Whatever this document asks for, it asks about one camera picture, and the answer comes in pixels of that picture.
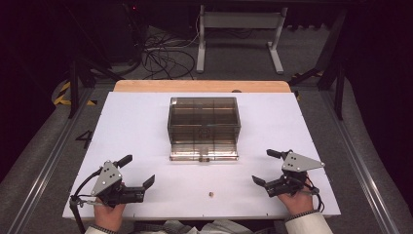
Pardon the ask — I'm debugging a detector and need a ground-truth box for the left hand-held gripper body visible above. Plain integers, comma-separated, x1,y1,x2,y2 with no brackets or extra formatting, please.
91,160,146,209

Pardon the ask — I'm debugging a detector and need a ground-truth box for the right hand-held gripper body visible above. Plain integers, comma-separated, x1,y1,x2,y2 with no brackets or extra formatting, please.
264,151,325,199

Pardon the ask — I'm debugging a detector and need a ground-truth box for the clear brown drawer box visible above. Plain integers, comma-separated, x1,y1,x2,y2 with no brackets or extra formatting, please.
167,97,242,163

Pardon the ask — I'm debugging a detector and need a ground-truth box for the person's left hand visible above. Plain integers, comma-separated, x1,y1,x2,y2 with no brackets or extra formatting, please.
94,203,127,233

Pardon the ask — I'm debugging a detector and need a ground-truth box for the person's right hand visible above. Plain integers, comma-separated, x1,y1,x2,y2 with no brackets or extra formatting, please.
277,182,315,216

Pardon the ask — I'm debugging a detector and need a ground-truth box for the person's light clothing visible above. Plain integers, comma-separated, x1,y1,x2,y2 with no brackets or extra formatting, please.
132,219,276,234

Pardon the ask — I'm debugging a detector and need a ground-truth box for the yellow black hazard tape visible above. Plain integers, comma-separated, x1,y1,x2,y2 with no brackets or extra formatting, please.
53,81,98,107

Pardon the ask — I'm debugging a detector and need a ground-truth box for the black metal stand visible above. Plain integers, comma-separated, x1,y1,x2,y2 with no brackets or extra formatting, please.
288,9,349,121
66,55,126,120

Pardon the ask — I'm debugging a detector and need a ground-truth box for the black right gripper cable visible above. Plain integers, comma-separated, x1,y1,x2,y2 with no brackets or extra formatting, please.
302,180,326,213

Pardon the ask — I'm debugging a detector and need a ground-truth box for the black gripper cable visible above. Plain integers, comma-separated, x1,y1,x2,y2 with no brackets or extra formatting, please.
69,167,109,234
302,180,326,213

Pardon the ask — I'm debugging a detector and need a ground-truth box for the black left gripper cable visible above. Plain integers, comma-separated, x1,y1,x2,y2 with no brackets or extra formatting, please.
69,167,109,234

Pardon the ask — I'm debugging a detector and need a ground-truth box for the aluminium floor rail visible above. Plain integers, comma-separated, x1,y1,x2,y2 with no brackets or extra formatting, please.
6,87,95,234
319,89,402,234

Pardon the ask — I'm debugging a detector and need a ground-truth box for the tangle of floor cables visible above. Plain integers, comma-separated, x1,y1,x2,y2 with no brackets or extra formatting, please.
141,27,198,81

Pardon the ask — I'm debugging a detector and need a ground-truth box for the white metal stand frame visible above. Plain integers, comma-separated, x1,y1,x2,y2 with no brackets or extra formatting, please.
195,4,289,75

